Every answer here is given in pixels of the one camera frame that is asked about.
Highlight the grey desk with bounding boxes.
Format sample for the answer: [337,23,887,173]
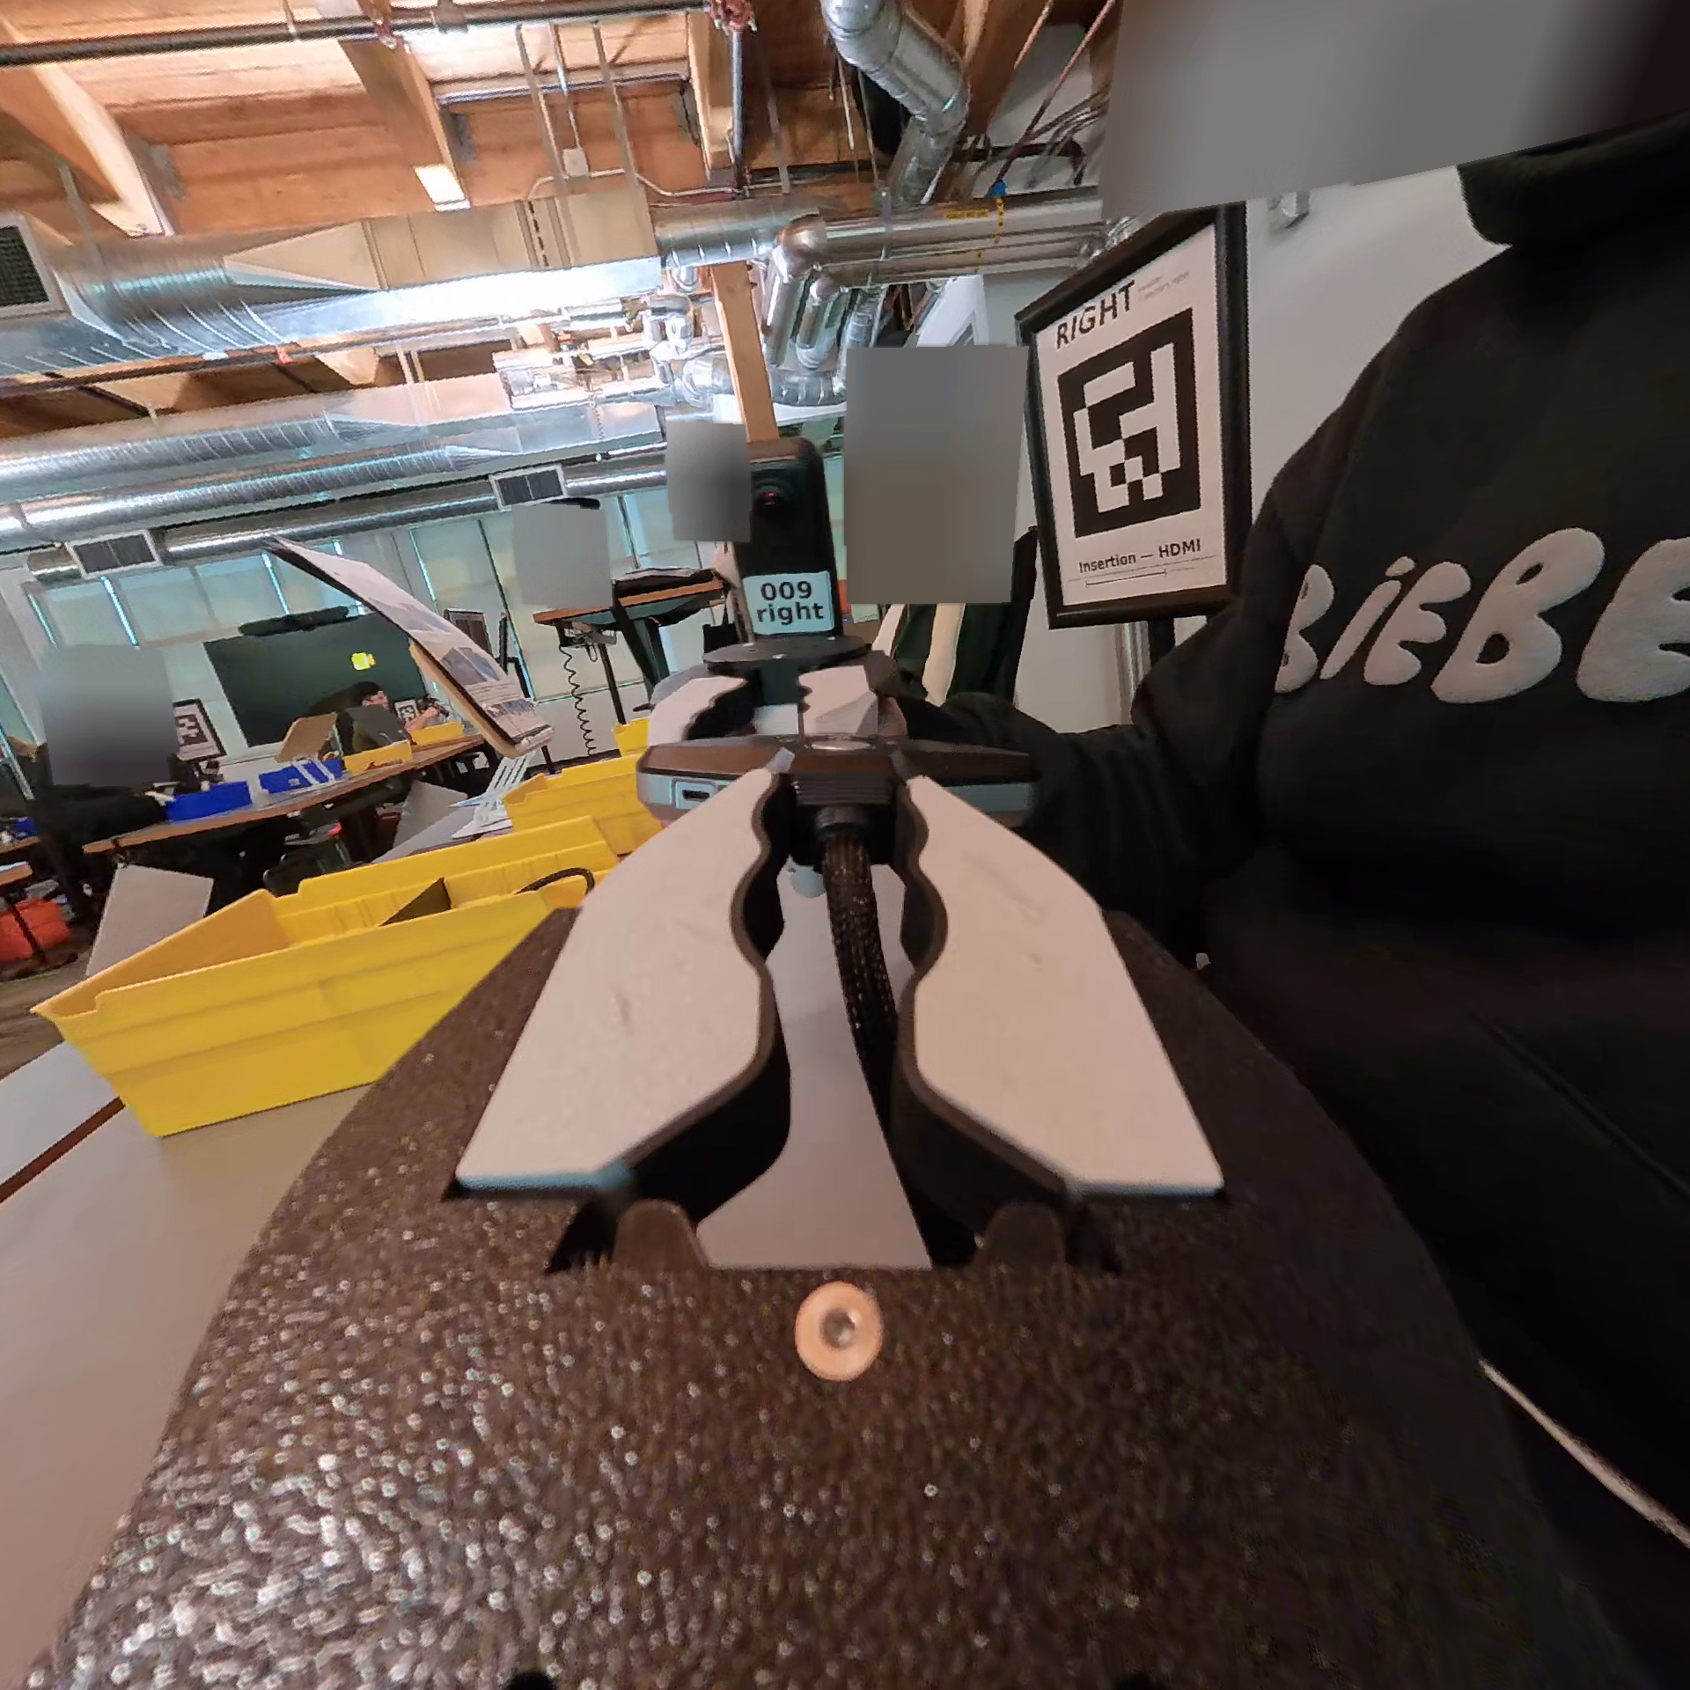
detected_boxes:
[0,871,931,1658]

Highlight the person's right forearm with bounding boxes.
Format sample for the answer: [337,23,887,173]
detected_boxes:
[903,654,1322,972]

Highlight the long wooden table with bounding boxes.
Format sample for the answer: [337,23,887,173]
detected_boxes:
[83,733,492,859]

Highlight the standing desk wooden top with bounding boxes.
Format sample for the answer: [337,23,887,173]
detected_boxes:
[535,569,731,761]

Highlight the tilted board document stand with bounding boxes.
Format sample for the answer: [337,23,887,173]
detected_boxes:
[267,531,560,844]

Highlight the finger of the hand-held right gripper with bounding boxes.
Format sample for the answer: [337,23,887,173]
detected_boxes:
[805,664,914,741]
[649,674,761,750]

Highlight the black monitor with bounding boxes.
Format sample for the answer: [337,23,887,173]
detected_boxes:
[204,611,433,750]

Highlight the framed marker sign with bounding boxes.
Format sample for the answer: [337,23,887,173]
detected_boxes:
[1013,202,1253,632]

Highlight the black braided switch cable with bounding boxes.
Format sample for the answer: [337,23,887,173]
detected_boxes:
[788,772,915,1105]

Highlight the thin silver duct with grilles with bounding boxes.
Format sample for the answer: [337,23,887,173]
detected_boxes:
[0,454,669,584]

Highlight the grey board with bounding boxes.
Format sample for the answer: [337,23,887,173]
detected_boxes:
[83,862,215,982]

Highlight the black hdmi switch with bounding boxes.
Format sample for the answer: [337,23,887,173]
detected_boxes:
[635,733,1038,827]

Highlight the silver duct with vent box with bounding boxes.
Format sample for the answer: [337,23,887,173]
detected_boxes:
[0,198,662,385]

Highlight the silver spiral duct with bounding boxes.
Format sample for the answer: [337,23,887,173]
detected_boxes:
[0,382,672,510]

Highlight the green white jacket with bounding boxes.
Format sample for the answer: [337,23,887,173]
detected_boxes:
[875,600,1041,709]

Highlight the yellow bin with divider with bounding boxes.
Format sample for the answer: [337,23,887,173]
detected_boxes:
[33,862,626,1141]

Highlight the person's torso black hoodie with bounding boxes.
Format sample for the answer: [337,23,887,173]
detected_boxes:
[1122,113,1690,1520]

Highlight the orange bag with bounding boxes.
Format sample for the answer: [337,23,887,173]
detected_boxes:
[0,897,77,982]

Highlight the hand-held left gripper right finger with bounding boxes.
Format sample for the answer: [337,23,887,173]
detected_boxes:
[887,776,1229,1229]

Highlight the yellow storage bin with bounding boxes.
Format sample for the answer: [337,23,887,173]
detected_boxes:
[502,716,665,859]

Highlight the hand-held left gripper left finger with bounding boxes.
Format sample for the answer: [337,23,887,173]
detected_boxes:
[453,766,795,1223]

